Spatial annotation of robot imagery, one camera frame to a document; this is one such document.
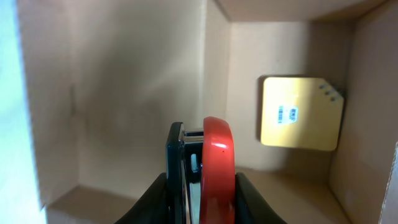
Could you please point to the yellow sticky note pad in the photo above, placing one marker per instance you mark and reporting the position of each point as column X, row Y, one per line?
column 302, row 113

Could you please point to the brown cardboard box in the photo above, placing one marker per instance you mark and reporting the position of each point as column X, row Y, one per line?
column 106, row 80

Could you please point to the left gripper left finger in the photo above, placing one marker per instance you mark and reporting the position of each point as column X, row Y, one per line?
column 152, row 207

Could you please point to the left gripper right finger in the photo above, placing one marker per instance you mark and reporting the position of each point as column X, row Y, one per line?
column 250, row 206

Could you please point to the red black stapler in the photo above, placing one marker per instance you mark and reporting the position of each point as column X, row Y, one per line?
column 200, row 173

